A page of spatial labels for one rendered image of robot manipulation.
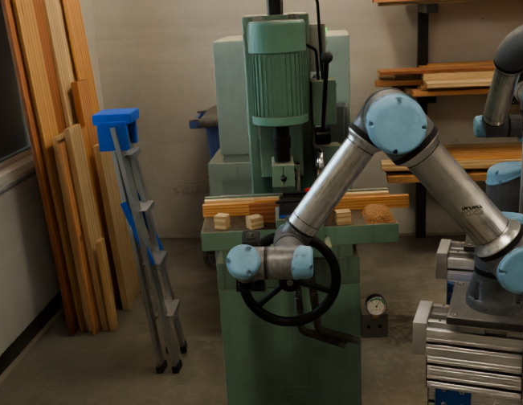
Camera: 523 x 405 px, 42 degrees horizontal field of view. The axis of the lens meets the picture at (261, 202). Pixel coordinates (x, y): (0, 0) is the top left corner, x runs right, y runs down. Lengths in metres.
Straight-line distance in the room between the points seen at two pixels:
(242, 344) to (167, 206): 2.63
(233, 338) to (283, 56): 0.89
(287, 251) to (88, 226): 2.02
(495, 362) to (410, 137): 0.65
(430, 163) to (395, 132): 0.11
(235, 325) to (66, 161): 1.46
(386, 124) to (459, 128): 3.16
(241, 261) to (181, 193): 3.21
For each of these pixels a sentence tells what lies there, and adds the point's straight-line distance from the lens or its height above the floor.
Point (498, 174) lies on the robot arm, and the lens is 2.14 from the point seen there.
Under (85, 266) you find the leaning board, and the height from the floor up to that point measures 0.36.
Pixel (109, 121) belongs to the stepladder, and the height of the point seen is 1.13.
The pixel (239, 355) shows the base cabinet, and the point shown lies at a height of 0.48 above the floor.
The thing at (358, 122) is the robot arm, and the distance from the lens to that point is 1.56.
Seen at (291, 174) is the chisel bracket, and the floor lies 1.04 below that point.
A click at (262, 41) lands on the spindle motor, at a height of 1.45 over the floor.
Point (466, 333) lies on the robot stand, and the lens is 1.76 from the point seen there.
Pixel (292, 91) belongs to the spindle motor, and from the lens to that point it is 2.05.
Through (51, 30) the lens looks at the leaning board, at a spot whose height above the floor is 1.48.
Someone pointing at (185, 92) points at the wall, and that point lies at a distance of 4.53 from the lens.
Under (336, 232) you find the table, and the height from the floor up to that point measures 0.88.
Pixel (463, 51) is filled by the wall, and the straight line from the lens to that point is 4.49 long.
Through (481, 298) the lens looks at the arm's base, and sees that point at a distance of 1.72.
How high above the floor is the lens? 1.56
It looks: 16 degrees down
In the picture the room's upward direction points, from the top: 3 degrees counter-clockwise
